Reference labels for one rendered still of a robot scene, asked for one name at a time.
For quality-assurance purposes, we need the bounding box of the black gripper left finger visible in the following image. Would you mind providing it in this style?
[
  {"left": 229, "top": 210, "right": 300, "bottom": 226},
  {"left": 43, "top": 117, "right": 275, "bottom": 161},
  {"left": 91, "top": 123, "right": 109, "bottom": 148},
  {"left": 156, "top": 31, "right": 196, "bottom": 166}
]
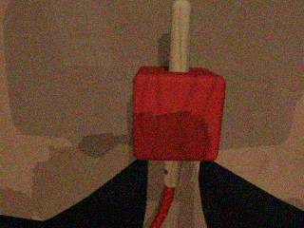
[{"left": 0, "top": 160, "right": 148, "bottom": 228}]

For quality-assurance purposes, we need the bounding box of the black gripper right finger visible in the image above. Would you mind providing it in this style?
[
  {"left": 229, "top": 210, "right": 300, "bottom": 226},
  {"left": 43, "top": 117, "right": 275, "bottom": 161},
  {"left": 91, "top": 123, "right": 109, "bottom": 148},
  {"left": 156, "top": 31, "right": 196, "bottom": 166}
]
[{"left": 199, "top": 161, "right": 304, "bottom": 228}]

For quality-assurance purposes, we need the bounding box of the thin wooden stick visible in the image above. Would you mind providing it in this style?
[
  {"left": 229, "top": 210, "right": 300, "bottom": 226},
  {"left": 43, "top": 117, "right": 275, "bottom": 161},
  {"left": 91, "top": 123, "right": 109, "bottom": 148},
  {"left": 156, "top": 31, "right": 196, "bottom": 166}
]
[{"left": 148, "top": 0, "right": 193, "bottom": 228}]

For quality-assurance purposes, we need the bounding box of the red cube block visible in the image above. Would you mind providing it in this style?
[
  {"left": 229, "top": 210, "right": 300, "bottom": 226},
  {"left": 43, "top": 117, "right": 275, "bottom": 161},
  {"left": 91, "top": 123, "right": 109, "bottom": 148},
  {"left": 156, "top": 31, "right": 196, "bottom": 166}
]
[{"left": 133, "top": 66, "right": 227, "bottom": 162}]

